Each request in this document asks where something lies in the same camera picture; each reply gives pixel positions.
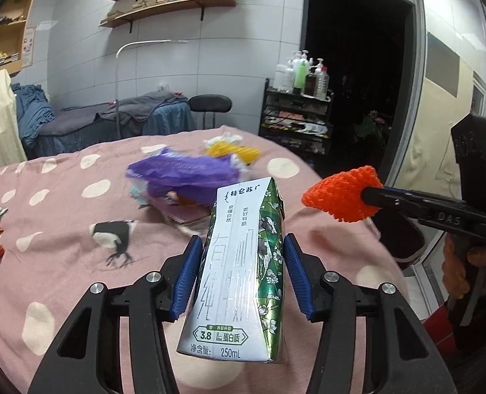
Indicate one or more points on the lower wooden wall shelf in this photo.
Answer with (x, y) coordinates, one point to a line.
(154, 10)

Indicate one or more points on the purple plastic snack bag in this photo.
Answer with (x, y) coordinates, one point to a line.
(193, 178)

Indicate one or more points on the yellow foam fruit net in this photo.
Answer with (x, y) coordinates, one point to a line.
(246, 154)

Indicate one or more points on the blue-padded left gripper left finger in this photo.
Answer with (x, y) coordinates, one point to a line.
(84, 356)

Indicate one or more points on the massage bed with blue covers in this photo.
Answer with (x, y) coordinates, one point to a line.
(44, 133)

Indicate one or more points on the black wire trolley rack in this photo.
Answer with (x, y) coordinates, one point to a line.
(297, 122)

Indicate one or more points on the pink polka dot bedsheet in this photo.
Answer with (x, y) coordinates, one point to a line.
(71, 222)

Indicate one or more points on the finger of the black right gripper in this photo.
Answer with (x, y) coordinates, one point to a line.
(448, 214)

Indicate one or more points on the clear pump bottle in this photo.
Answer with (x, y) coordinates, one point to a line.
(321, 88)

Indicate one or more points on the wooden bookcase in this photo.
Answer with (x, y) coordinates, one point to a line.
(14, 15)

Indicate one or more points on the white pump bottle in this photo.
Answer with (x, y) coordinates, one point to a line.
(285, 74)

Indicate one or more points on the right hand on gripper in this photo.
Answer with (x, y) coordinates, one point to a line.
(454, 269)

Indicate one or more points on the dark brown trash bin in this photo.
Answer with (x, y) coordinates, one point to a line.
(400, 236)

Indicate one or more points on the dark brown pump bottle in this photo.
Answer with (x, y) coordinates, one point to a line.
(310, 82)

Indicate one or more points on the orange foam fruit net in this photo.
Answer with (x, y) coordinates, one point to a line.
(340, 194)

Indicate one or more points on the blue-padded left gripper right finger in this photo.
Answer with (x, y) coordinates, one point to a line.
(400, 355)

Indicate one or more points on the green white milk carton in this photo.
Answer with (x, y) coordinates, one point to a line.
(237, 309)

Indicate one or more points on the green pump bottle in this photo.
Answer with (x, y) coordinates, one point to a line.
(302, 70)

